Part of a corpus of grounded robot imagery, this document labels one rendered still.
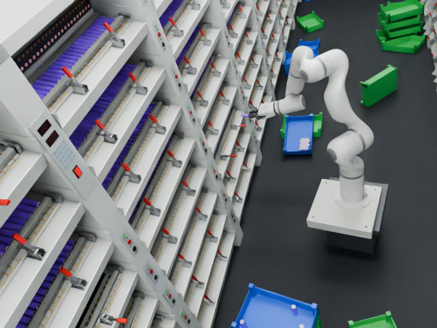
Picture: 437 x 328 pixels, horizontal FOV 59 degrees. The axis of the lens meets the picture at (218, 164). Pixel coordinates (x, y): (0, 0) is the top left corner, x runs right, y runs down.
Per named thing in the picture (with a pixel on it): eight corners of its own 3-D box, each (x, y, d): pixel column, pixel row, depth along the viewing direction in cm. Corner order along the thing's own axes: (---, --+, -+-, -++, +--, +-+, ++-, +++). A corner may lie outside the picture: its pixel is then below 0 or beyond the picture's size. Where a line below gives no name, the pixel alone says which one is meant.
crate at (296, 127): (312, 154, 280) (311, 149, 274) (285, 155, 288) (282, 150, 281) (314, 118, 292) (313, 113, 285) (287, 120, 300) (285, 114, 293)
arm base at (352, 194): (373, 187, 206) (374, 161, 195) (368, 213, 194) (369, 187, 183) (337, 182, 215) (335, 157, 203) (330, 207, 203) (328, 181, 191)
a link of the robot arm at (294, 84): (290, 53, 199) (283, 93, 225) (289, 76, 191) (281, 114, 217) (308, 54, 198) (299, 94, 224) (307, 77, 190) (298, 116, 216)
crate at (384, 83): (396, 89, 306) (388, 86, 312) (397, 67, 293) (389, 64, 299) (367, 107, 300) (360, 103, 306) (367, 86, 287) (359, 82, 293)
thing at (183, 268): (217, 197, 210) (218, 181, 200) (183, 302, 170) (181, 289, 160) (181, 189, 213) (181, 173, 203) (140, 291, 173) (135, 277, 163)
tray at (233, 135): (244, 116, 256) (244, 105, 249) (221, 184, 216) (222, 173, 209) (214, 110, 259) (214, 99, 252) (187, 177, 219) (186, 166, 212)
